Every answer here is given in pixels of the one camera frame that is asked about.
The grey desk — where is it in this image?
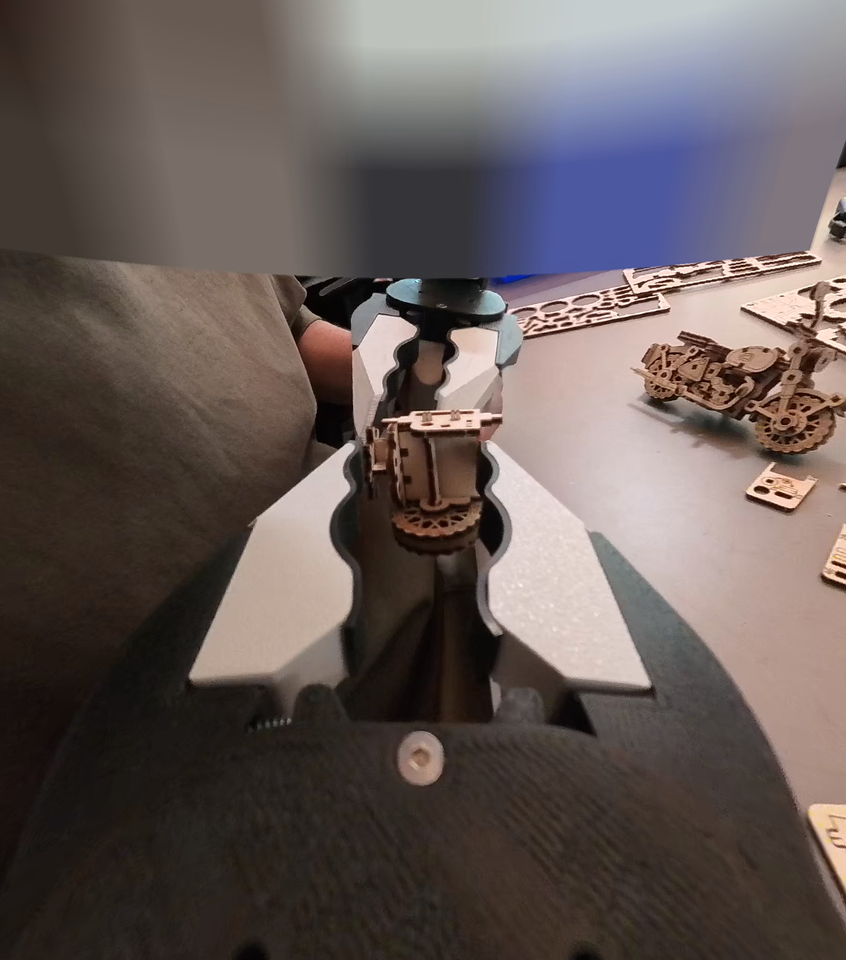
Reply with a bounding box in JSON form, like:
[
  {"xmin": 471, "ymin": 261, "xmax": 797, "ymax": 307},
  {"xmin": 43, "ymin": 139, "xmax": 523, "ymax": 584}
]
[{"xmin": 494, "ymin": 171, "xmax": 846, "ymax": 852}]

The small wooden model assembly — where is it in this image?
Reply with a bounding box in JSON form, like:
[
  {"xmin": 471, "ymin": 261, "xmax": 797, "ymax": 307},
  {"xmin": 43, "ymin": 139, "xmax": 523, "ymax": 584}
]
[{"xmin": 361, "ymin": 407, "xmax": 506, "ymax": 558}]

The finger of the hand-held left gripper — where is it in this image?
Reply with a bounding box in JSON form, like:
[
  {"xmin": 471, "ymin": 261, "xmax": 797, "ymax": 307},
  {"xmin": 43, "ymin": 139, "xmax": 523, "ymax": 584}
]
[
  {"xmin": 351, "ymin": 296, "xmax": 418, "ymax": 449},
  {"xmin": 441, "ymin": 316, "xmax": 523, "ymax": 421}
]

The person's left forearm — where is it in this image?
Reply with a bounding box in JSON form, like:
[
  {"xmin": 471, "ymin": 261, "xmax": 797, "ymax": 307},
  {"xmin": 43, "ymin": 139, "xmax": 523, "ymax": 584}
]
[{"xmin": 295, "ymin": 324, "xmax": 354, "ymax": 410}]

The person's olive shirt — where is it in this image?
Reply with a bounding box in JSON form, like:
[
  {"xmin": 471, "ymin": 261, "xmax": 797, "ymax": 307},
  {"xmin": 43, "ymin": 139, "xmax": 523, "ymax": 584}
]
[{"xmin": 0, "ymin": 240, "xmax": 320, "ymax": 960}]

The small square wooden piece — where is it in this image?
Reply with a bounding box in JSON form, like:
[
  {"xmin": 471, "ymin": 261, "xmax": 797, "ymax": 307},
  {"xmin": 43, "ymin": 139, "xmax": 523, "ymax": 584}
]
[{"xmin": 745, "ymin": 462, "xmax": 819, "ymax": 515}]

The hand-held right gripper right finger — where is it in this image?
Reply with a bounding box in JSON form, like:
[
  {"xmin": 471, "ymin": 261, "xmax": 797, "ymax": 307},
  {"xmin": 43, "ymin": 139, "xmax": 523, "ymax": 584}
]
[{"xmin": 474, "ymin": 441, "xmax": 654, "ymax": 699}]

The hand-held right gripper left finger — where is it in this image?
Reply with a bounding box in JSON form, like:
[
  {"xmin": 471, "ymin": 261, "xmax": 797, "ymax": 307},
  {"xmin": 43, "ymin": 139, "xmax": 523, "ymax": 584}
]
[{"xmin": 187, "ymin": 441, "xmax": 365, "ymax": 708}]

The long wooden cutout sheet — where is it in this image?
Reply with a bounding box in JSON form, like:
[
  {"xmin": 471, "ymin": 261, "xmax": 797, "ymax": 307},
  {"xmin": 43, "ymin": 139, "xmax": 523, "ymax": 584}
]
[{"xmin": 622, "ymin": 250, "xmax": 823, "ymax": 299}]

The wooden sheet with round holes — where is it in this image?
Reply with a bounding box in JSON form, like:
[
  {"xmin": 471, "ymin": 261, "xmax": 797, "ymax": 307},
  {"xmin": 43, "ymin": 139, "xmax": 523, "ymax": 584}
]
[{"xmin": 505, "ymin": 291, "xmax": 673, "ymax": 340}]

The large wooden cutout sheet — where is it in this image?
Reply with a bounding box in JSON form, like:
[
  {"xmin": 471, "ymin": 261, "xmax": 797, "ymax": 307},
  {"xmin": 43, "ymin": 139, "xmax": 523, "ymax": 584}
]
[{"xmin": 741, "ymin": 275, "xmax": 846, "ymax": 381}]

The wooden motorcycle model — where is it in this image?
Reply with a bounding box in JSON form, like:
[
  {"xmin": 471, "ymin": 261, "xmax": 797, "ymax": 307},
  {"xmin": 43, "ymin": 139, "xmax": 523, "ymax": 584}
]
[{"xmin": 631, "ymin": 280, "xmax": 846, "ymax": 456}]

